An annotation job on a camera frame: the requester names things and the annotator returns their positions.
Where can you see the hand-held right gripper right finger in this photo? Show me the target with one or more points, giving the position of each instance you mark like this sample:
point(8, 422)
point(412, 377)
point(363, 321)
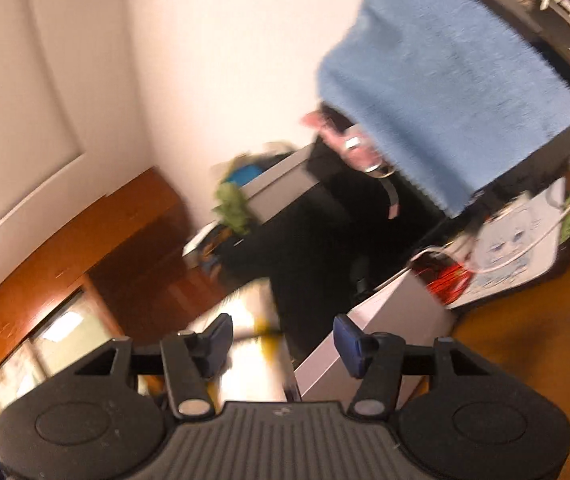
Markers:
point(347, 345)

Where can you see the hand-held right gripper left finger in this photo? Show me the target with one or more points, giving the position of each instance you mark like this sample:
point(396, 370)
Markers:
point(220, 335)

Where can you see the yellow and white fabric bag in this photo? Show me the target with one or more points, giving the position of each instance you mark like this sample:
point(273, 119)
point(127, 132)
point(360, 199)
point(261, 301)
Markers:
point(245, 320)

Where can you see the white open cardboard box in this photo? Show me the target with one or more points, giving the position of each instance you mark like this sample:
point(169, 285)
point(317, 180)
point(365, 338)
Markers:
point(365, 330)

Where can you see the wooden cabinet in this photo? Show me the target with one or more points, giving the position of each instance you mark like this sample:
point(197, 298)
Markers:
point(90, 260)

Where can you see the white storage box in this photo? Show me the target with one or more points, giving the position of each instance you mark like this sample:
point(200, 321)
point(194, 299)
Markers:
point(277, 185)

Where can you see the pink headset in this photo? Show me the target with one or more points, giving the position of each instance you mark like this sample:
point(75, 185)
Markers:
point(360, 147)

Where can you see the blue towel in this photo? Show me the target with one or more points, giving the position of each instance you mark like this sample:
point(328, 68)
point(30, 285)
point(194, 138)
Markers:
point(440, 85)

